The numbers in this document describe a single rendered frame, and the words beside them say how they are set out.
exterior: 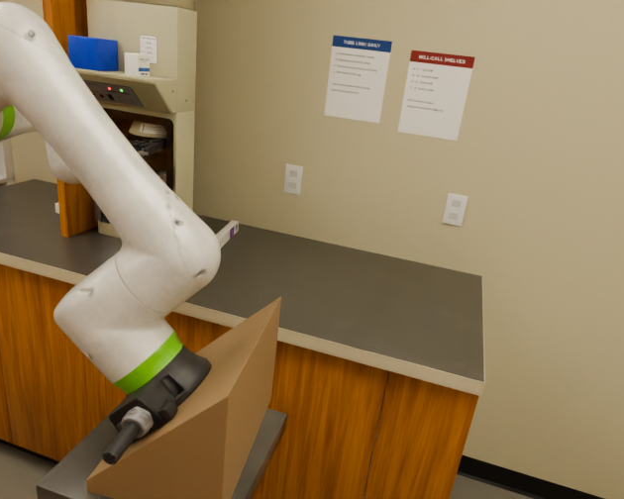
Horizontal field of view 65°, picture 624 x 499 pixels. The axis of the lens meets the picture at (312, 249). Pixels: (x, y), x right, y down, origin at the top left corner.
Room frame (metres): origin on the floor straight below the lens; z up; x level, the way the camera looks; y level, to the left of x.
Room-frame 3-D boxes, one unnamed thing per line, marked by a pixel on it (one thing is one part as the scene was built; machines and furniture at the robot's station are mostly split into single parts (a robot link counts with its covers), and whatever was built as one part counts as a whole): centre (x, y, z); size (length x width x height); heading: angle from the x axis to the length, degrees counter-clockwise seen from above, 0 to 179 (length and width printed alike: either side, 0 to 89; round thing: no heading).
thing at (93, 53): (1.57, 0.73, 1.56); 0.10 x 0.10 x 0.09; 75
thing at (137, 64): (1.53, 0.58, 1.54); 0.05 x 0.05 x 0.06; 70
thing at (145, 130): (1.60, 0.63, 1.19); 0.30 x 0.01 x 0.40; 74
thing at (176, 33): (1.73, 0.59, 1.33); 0.32 x 0.25 x 0.77; 75
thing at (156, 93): (1.55, 0.64, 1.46); 0.32 x 0.12 x 0.10; 75
